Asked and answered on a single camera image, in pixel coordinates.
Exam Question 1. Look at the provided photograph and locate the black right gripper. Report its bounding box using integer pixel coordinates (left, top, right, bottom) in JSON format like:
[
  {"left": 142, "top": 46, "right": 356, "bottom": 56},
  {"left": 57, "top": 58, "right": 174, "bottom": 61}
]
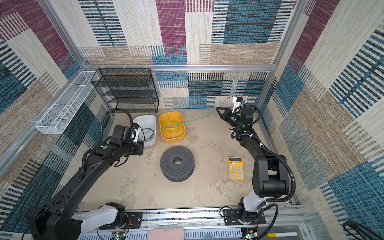
[{"left": 217, "top": 106, "right": 243, "bottom": 129}]

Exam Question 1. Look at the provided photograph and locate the grey perforated cable spool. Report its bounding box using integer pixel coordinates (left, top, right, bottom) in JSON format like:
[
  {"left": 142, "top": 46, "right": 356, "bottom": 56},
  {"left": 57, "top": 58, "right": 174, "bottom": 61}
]
[{"left": 160, "top": 146, "right": 195, "bottom": 183}]

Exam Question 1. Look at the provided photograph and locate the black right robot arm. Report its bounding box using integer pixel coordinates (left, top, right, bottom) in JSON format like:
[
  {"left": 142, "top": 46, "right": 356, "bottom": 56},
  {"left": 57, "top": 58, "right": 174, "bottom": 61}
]
[{"left": 216, "top": 104, "right": 296, "bottom": 224}]

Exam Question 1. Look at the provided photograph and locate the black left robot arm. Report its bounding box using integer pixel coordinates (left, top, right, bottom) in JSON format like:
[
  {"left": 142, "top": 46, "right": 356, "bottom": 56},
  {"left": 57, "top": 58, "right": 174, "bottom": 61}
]
[{"left": 27, "top": 117, "right": 144, "bottom": 240}]

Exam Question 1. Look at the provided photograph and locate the white plastic bin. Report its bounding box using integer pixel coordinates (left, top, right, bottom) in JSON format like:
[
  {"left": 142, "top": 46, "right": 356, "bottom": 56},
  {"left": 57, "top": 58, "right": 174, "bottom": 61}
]
[{"left": 133, "top": 115, "right": 157, "bottom": 147}]

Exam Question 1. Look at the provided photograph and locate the yellow plastic bin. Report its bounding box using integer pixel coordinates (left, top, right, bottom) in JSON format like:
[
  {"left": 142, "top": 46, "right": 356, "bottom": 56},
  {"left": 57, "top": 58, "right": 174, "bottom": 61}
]
[{"left": 159, "top": 112, "right": 186, "bottom": 144}]

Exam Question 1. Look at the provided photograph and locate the yellow calculator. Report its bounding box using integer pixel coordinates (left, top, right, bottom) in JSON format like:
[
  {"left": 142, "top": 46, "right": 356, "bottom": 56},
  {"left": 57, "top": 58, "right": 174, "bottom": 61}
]
[{"left": 228, "top": 157, "right": 245, "bottom": 181}]

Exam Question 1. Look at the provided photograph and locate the yellow white marker pen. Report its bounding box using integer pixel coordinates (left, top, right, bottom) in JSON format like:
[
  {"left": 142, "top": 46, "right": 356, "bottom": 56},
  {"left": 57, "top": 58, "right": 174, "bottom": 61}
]
[{"left": 267, "top": 232, "right": 299, "bottom": 238}]

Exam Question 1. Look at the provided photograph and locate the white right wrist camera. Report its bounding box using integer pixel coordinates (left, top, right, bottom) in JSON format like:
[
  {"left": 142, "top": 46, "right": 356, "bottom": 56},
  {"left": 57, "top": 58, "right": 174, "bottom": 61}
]
[{"left": 232, "top": 97, "right": 245, "bottom": 114}]

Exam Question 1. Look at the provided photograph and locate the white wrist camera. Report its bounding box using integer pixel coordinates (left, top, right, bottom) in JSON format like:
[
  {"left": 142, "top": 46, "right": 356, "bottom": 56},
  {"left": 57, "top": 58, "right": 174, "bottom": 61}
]
[
  {"left": 131, "top": 127, "right": 142, "bottom": 144},
  {"left": 232, "top": 97, "right": 245, "bottom": 114}
]

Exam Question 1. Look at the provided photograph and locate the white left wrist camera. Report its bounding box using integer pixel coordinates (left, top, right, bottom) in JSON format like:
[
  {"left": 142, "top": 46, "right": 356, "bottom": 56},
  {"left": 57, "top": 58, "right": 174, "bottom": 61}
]
[{"left": 131, "top": 127, "right": 142, "bottom": 144}]

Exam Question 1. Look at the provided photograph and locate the dark green cable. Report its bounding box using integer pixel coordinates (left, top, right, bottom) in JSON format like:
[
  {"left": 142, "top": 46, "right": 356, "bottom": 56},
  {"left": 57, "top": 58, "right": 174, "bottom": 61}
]
[{"left": 139, "top": 128, "right": 155, "bottom": 142}]

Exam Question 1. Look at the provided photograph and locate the yellow cable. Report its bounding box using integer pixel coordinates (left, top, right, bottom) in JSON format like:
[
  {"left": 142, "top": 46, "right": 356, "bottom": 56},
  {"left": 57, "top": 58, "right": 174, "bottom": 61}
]
[{"left": 161, "top": 116, "right": 181, "bottom": 135}]

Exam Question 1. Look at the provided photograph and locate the black wire shelf rack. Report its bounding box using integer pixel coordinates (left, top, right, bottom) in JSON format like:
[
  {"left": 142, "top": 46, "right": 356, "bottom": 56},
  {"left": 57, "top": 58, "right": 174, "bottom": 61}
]
[{"left": 91, "top": 68, "right": 160, "bottom": 113}]

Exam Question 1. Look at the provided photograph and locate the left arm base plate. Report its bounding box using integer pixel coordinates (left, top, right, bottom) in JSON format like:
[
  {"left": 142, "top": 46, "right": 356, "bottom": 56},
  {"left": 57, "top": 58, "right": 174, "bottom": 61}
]
[{"left": 99, "top": 212, "right": 143, "bottom": 231}]

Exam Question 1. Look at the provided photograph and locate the white wire mesh basket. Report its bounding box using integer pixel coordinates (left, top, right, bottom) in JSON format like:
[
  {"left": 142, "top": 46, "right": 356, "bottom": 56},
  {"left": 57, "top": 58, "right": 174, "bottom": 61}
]
[{"left": 36, "top": 71, "right": 95, "bottom": 135}]

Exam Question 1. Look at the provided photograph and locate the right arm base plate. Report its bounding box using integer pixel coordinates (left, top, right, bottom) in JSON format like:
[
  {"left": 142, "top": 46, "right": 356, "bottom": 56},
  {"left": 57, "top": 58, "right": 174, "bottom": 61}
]
[{"left": 220, "top": 208, "right": 266, "bottom": 226}]

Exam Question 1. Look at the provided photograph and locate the black cable loop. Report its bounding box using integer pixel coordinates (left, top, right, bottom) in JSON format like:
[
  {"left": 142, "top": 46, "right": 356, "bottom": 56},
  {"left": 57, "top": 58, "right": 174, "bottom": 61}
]
[{"left": 342, "top": 220, "right": 384, "bottom": 240}]

